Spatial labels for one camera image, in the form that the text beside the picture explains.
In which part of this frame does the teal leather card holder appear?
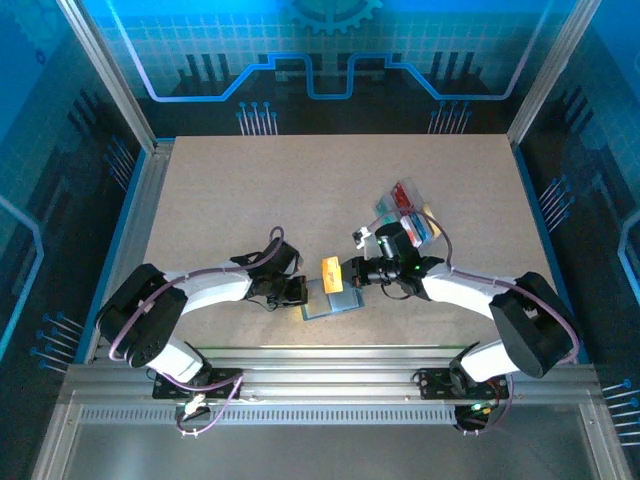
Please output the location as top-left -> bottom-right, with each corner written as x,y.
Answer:
300,277 -> 367,322

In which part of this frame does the gold VIP card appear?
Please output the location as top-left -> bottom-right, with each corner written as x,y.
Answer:
320,256 -> 346,296
422,203 -> 445,237

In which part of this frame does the clear plastic card tray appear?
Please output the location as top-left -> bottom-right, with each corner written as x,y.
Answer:
372,176 -> 447,251

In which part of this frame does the blue card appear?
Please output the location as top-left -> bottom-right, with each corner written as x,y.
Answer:
410,212 -> 434,244

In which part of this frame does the white and red card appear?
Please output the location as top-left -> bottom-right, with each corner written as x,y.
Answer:
399,214 -> 422,247

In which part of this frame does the red VIP card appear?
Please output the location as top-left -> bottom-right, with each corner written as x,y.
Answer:
391,181 -> 415,207

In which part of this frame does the blue table side trim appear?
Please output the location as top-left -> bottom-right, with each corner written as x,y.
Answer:
73,147 -> 151,364
512,143 -> 592,365

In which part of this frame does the grey metal panel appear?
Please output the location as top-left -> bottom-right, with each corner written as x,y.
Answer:
64,424 -> 599,480

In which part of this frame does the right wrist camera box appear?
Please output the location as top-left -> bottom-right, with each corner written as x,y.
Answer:
352,227 -> 381,261

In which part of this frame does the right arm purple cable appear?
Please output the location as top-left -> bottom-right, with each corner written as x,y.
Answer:
367,209 -> 581,436

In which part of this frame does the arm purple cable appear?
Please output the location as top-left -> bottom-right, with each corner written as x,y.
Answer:
108,225 -> 286,437
367,209 -> 581,436

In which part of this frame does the aluminium frame rail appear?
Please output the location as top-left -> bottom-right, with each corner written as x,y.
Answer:
57,344 -> 606,407

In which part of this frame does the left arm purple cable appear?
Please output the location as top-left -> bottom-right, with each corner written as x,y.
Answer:
108,225 -> 286,437

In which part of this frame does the slotted grey cable duct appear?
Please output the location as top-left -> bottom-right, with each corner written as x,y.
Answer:
77,405 -> 586,427

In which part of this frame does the white cable connector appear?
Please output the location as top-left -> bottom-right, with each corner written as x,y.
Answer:
182,392 -> 211,416

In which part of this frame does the aluminium table side rail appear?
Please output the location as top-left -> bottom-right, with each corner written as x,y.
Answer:
84,139 -> 175,362

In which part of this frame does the black cable connector hub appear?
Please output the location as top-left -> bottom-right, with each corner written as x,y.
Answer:
452,401 -> 496,437

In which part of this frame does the aluminium frame post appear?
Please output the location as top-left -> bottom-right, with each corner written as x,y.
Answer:
507,0 -> 604,146
53,0 -> 160,153

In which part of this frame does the aluminium frame leg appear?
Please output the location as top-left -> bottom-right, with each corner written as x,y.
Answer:
578,402 -> 632,480
30,402 -> 84,480

